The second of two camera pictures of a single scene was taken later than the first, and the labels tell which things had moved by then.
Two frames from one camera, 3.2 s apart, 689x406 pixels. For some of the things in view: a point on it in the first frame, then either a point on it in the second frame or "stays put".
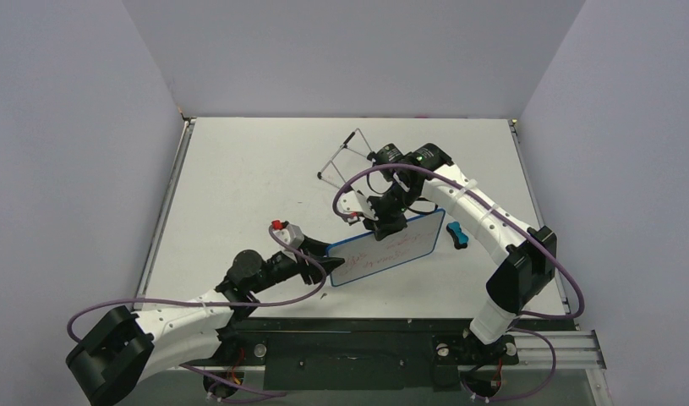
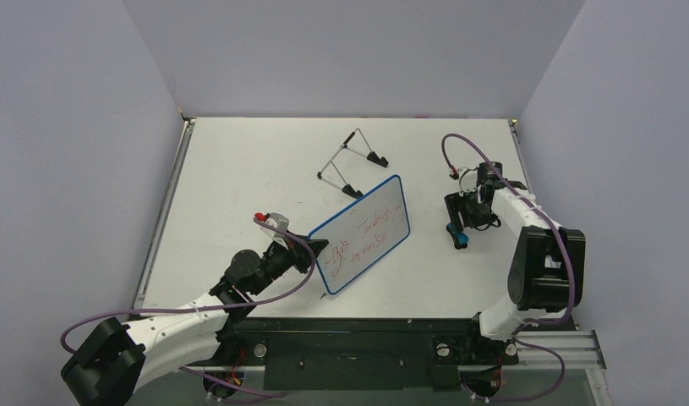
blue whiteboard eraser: (460, 239) stays put
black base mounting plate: (353, 353) stays put
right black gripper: (386, 222) to (458, 211)
